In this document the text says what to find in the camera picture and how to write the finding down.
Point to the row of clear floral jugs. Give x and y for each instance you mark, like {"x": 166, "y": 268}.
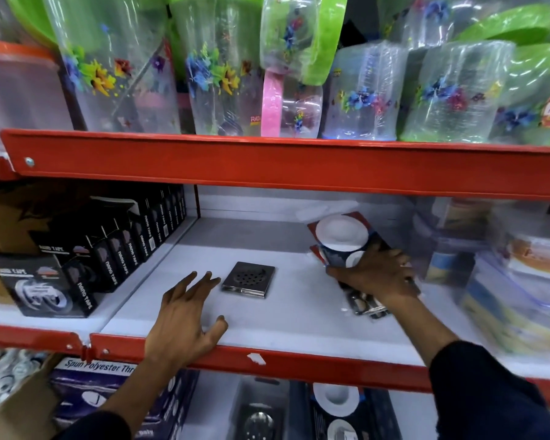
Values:
{"x": 453, "y": 86}

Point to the clear bin with orange lid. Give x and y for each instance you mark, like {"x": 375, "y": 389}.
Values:
{"x": 18, "y": 91}

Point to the white sticker scrap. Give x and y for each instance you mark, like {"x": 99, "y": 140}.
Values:
{"x": 256, "y": 359}

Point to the person's right forearm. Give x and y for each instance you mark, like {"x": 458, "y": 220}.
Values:
{"x": 463, "y": 375}

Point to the row of black tape boxes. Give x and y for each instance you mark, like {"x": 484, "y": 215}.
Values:
{"x": 96, "y": 265}

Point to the person's right hand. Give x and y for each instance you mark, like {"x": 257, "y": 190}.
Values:
{"x": 380, "y": 279}

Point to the blue thread box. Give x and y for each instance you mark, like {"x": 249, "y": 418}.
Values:
{"x": 91, "y": 384}

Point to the clear plastic storage container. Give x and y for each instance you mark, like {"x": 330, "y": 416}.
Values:
{"x": 444, "y": 251}
{"x": 522, "y": 288}

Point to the person's left hand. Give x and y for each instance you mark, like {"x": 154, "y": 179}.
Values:
{"x": 178, "y": 325}

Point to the person's left forearm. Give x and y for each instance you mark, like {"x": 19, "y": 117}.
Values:
{"x": 142, "y": 394}

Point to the red metal shelf rack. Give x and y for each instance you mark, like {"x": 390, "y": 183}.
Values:
{"x": 256, "y": 162}

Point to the packaged steel drain cover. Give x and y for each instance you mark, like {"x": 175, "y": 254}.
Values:
{"x": 259, "y": 416}

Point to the cardboard box of white rolls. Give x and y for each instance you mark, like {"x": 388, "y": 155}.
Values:
{"x": 9, "y": 389}

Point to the square steel drain cover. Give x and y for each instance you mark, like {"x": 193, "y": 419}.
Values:
{"x": 248, "y": 279}

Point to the card packet with white discs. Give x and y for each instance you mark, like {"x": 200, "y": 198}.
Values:
{"x": 339, "y": 233}
{"x": 343, "y": 407}

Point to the person's left thumb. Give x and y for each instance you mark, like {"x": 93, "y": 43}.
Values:
{"x": 217, "y": 334}

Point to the brown cardboard box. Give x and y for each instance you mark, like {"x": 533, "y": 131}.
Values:
{"x": 13, "y": 215}

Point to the person's right thumb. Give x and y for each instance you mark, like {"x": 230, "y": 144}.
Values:
{"x": 339, "y": 272}

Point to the person's left little finger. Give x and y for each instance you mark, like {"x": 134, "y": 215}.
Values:
{"x": 167, "y": 300}

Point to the person's left middle finger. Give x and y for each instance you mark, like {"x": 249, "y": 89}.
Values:
{"x": 204, "y": 281}

